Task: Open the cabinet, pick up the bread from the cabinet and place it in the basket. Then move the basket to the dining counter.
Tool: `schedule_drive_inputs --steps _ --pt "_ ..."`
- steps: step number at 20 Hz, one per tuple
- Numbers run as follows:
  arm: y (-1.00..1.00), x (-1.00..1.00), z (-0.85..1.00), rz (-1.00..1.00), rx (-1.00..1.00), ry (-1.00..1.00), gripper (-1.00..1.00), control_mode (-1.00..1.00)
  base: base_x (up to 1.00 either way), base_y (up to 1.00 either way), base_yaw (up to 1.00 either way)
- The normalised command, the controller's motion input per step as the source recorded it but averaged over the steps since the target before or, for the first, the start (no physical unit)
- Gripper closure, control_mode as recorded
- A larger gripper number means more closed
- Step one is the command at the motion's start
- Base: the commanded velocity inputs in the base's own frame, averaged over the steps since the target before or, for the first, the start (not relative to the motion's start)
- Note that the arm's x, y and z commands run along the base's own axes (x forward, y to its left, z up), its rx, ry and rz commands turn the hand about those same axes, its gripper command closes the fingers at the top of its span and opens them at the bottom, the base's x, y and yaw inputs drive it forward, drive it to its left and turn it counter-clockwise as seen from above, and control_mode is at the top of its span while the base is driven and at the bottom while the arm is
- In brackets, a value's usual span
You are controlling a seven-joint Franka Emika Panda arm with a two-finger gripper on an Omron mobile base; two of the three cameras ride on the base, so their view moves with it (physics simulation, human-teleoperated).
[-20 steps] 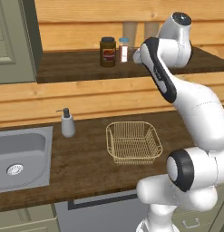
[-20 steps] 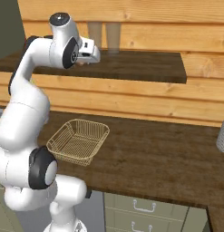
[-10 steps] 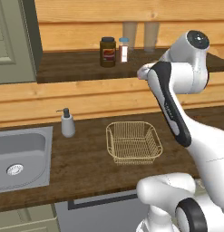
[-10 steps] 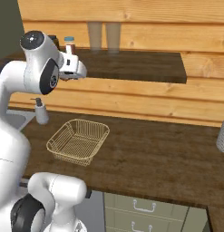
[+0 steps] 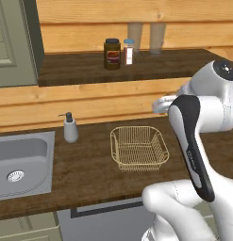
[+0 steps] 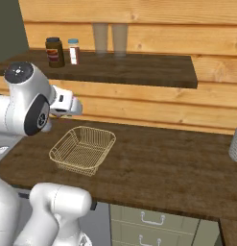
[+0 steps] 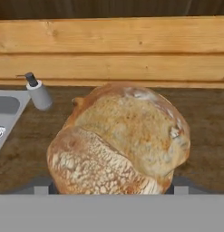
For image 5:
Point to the steel sink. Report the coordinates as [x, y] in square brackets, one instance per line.
[25, 163]

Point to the dark wooden shelf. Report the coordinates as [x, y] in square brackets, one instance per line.
[80, 70]

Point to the grey-green base cabinet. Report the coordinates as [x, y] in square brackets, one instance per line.
[26, 227]

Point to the dark brown jar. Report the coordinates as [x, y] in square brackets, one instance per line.
[112, 55]

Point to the grey-green wall cabinet door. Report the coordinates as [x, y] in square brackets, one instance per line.
[11, 44]

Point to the clear drinking glass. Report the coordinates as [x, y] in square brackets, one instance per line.
[157, 37]
[135, 36]

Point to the grey dishwasher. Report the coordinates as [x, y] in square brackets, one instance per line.
[105, 227]

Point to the grey soap dispenser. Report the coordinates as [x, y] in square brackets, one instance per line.
[70, 130]

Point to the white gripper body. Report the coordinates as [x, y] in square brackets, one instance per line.
[162, 104]

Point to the spice jar with blue lid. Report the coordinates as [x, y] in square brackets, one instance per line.
[128, 52]

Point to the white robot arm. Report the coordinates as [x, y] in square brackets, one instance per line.
[196, 131]

